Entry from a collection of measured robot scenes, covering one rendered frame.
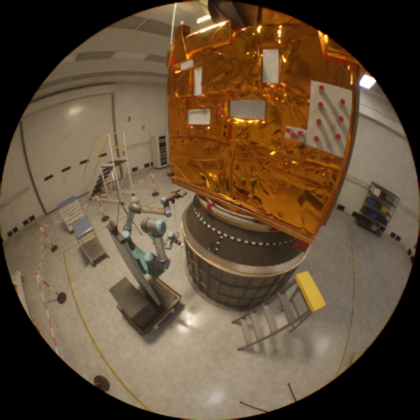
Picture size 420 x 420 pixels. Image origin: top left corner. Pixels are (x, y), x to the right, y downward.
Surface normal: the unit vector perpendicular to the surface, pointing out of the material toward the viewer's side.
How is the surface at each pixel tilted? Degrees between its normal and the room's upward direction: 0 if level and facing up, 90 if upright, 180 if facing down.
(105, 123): 90
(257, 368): 0
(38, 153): 90
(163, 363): 0
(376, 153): 90
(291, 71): 88
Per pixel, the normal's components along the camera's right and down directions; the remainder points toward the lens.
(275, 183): -0.68, 0.36
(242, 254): -0.26, 0.07
